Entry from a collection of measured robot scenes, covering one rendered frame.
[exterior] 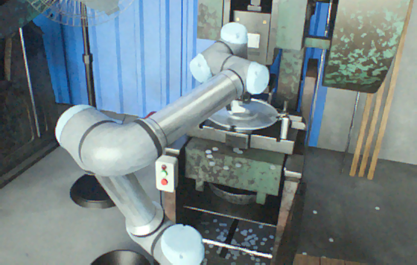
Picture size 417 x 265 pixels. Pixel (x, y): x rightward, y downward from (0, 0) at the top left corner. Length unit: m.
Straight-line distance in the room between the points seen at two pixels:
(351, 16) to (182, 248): 0.77
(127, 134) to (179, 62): 2.19
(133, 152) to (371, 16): 0.71
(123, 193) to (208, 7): 0.77
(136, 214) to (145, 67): 2.12
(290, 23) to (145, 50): 1.80
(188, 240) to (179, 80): 2.04
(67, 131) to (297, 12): 0.87
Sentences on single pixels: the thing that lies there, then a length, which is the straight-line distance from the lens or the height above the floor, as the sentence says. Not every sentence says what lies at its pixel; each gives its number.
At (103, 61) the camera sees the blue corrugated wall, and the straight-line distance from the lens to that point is 3.24.
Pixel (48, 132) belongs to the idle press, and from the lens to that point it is 2.94.
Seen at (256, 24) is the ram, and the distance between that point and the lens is 1.46.
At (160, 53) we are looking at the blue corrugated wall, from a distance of 2.96.
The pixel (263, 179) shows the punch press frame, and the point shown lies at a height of 0.56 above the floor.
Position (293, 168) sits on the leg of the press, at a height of 0.64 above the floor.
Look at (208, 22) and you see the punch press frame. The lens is 1.45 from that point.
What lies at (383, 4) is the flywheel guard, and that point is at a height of 1.29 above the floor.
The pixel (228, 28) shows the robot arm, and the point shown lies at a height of 1.19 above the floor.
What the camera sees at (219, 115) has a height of 0.78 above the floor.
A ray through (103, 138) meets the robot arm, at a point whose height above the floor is 1.05.
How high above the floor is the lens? 1.42
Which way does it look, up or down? 28 degrees down
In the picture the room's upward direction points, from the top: 3 degrees clockwise
